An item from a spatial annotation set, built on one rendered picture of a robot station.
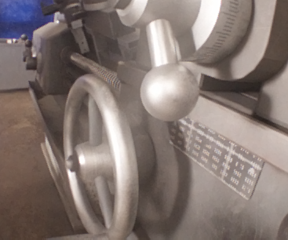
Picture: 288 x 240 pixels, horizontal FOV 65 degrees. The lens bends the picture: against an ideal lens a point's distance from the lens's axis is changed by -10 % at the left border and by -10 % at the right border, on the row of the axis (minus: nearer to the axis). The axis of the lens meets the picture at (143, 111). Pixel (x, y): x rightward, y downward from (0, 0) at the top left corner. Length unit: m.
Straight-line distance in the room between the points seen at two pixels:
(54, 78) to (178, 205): 0.83
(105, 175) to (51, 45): 0.77
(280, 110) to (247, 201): 0.08
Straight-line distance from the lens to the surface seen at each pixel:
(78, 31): 0.78
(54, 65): 1.02
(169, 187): 0.29
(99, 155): 0.28
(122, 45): 0.44
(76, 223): 1.14
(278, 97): 0.18
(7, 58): 2.92
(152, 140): 0.30
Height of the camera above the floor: 0.85
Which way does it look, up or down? 18 degrees down
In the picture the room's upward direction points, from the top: 8 degrees clockwise
